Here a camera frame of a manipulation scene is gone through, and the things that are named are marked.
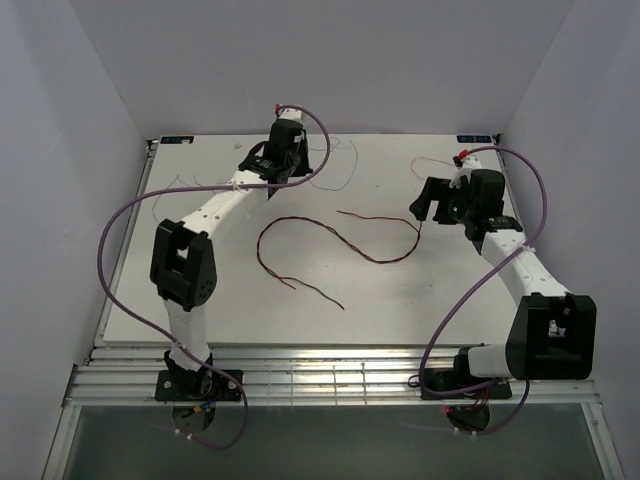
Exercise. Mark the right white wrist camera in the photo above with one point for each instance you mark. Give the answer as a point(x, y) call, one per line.
point(466, 163)

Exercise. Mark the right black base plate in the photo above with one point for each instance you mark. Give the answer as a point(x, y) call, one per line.
point(446, 379)

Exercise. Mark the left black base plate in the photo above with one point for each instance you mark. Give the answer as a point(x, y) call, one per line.
point(221, 389)

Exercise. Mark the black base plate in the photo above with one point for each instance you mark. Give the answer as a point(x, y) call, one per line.
point(221, 389)
point(446, 379)

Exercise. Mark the right blue label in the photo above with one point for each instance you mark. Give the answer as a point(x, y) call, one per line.
point(474, 139)

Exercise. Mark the blue label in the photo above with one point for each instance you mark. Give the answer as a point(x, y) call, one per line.
point(474, 139)
point(177, 140)

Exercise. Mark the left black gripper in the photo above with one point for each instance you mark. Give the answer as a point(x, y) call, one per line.
point(304, 169)

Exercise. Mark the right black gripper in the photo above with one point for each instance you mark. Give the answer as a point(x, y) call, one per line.
point(435, 189)

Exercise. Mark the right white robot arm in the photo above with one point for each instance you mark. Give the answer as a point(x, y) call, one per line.
point(552, 335)

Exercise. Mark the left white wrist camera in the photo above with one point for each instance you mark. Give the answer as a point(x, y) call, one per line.
point(289, 113)

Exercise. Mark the left blue label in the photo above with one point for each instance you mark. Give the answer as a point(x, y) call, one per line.
point(177, 140)

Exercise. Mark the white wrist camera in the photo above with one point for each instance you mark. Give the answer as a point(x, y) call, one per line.
point(289, 113)
point(466, 163)

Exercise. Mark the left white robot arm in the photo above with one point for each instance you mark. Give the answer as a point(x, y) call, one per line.
point(183, 266)

